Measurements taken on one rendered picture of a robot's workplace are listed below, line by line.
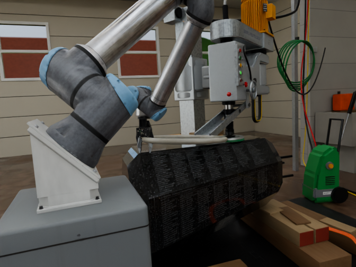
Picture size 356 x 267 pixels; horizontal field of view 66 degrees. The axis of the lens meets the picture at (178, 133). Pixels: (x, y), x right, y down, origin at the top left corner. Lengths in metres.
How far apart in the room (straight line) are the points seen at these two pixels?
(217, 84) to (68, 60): 1.31
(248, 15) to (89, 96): 2.09
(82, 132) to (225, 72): 1.39
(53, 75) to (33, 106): 7.03
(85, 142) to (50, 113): 7.11
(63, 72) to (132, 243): 0.57
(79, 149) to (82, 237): 0.25
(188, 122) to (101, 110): 2.01
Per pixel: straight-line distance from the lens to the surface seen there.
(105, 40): 1.05
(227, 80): 2.06
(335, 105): 4.96
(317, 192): 3.27
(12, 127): 8.11
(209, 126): 1.98
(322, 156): 3.25
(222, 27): 2.09
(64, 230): 0.82
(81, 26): 8.24
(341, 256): 2.10
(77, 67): 0.98
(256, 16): 2.75
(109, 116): 0.89
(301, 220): 2.22
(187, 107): 2.83
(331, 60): 5.07
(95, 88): 0.92
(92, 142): 0.89
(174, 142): 1.36
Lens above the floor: 1.14
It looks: 7 degrees down
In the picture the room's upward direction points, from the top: 3 degrees counter-clockwise
